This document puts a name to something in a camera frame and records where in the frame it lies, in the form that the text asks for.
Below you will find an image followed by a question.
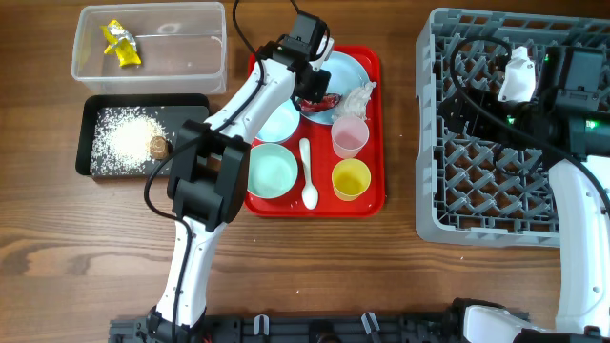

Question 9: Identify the red foil snack wrapper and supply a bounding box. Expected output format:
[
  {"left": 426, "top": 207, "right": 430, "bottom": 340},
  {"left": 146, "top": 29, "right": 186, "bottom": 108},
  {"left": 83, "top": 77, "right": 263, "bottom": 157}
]
[{"left": 298, "top": 93, "right": 342, "bottom": 113}]

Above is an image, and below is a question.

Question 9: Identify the light blue bowl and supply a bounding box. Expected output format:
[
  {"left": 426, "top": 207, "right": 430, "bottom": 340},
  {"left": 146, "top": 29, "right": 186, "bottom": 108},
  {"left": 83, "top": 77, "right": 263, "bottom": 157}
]
[{"left": 256, "top": 100, "right": 301, "bottom": 144}]

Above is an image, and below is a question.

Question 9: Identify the white tissue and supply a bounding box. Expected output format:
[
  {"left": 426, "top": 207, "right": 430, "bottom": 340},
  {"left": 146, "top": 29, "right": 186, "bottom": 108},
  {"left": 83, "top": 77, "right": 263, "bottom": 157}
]
[{"left": 332, "top": 82, "right": 377, "bottom": 122}]

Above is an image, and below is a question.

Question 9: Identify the mint green bowl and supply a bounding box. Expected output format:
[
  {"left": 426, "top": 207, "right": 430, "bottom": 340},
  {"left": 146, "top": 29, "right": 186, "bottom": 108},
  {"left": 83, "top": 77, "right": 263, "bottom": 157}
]
[{"left": 248, "top": 143, "right": 298, "bottom": 199}]

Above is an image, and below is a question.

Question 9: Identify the brown cookie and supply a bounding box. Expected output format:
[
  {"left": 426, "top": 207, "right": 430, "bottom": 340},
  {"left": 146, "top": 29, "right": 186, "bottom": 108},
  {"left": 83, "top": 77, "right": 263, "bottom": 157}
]
[{"left": 149, "top": 136, "right": 171, "bottom": 160}]

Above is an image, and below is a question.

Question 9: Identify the yellow foil wrapper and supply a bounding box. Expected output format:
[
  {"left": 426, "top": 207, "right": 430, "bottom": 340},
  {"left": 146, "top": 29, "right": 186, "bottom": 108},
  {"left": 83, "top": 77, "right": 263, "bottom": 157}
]
[{"left": 100, "top": 19, "right": 142, "bottom": 68}]

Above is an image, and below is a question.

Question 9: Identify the white rice pile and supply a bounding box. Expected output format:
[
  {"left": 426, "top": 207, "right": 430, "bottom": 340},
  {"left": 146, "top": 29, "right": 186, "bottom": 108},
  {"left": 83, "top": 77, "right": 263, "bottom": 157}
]
[{"left": 90, "top": 107, "right": 167, "bottom": 176}]

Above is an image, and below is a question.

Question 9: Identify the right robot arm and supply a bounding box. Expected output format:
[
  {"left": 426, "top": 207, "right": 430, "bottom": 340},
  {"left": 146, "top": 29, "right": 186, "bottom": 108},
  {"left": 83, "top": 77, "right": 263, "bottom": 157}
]
[{"left": 438, "top": 47, "right": 609, "bottom": 342}]

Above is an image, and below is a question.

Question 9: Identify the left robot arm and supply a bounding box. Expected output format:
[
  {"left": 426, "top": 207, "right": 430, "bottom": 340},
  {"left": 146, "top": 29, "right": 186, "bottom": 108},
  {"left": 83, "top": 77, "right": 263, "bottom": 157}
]
[{"left": 145, "top": 10, "right": 334, "bottom": 342}]

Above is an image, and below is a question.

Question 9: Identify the grey dishwasher rack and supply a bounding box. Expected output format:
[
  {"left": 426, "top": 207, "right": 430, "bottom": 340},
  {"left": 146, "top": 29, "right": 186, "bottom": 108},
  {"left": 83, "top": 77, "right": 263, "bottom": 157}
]
[{"left": 416, "top": 8, "right": 609, "bottom": 248}]

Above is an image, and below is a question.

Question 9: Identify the light blue plate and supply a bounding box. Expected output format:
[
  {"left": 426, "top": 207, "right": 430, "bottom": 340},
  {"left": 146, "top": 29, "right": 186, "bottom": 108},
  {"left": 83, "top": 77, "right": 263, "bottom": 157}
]
[{"left": 301, "top": 51, "right": 370, "bottom": 126}]

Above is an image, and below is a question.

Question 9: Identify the pink plastic cup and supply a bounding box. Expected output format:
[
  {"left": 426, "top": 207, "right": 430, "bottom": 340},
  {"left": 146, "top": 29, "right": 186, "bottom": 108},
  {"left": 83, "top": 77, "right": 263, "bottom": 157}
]
[{"left": 331, "top": 116, "right": 370, "bottom": 159}]

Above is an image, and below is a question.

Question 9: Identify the red serving tray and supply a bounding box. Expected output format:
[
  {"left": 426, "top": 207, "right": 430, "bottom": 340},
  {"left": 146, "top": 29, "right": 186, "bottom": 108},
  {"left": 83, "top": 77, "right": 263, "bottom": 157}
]
[{"left": 241, "top": 44, "right": 386, "bottom": 219}]

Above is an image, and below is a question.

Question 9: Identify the clear plastic bin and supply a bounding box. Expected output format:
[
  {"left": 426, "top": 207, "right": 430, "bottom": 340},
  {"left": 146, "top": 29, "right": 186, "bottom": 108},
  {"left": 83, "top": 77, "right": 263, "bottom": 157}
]
[{"left": 71, "top": 2, "right": 228, "bottom": 94}]

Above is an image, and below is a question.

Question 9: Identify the yellow plastic cup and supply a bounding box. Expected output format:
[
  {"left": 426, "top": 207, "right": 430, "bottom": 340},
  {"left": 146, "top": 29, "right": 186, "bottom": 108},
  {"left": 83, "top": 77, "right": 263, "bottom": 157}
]
[{"left": 331, "top": 158, "right": 372, "bottom": 201}]

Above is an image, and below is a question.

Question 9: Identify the white plastic spoon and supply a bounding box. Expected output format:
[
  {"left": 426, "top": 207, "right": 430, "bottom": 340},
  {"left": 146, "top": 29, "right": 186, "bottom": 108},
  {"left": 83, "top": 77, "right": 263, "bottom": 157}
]
[{"left": 299, "top": 138, "right": 319, "bottom": 210}]

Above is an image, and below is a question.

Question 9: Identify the black plastic tray bin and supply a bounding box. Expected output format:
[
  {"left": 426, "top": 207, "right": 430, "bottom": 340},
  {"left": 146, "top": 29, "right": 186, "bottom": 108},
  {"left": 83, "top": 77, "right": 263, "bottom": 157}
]
[{"left": 75, "top": 93, "right": 210, "bottom": 178}]

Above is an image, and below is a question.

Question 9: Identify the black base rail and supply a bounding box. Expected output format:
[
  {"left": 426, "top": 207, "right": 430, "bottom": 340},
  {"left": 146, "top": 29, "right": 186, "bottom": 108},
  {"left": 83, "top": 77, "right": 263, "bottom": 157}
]
[{"left": 108, "top": 312, "right": 458, "bottom": 343}]

